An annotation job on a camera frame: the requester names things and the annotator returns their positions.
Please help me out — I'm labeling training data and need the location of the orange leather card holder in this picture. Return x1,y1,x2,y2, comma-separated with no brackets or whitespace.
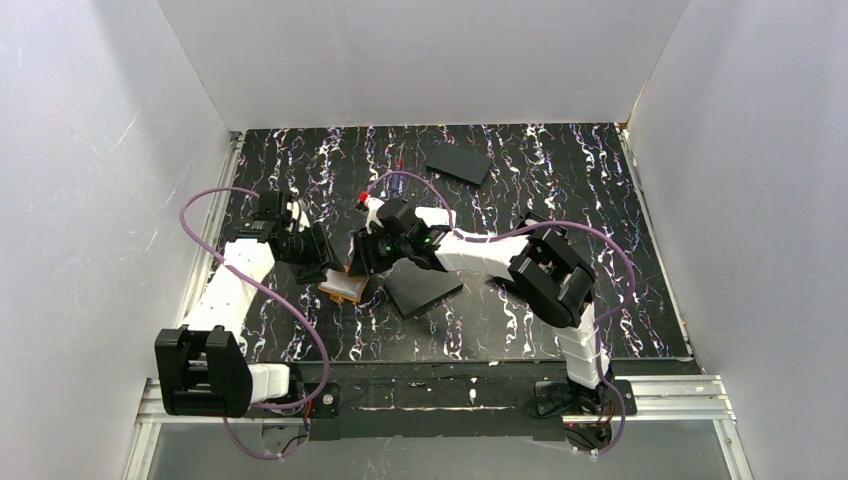
318,266,369,304

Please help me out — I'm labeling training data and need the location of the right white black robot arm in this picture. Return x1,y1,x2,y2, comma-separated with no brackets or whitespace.
348,192,610,390

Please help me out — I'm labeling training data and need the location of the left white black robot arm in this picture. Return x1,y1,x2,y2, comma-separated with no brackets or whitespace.
154,190,367,418

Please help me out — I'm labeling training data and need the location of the blue red screwdriver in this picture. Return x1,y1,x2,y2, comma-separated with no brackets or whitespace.
388,154,404,197

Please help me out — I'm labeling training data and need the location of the flat black box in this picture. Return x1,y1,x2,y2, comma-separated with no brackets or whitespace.
426,144,493,186

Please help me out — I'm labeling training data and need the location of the open black plastic box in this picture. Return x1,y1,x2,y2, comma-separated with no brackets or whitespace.
499,211,572,301

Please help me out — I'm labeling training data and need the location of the black network switch box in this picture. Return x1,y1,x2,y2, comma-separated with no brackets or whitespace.
383,259,463,320

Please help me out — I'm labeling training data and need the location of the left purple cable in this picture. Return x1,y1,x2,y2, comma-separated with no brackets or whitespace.
178,186,333,461

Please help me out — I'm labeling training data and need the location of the left aluminium side rail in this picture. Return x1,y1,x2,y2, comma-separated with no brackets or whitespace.
158,131,243,379

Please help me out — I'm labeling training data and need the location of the aluminium front frame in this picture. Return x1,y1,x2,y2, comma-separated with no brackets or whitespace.
124,369,752,479

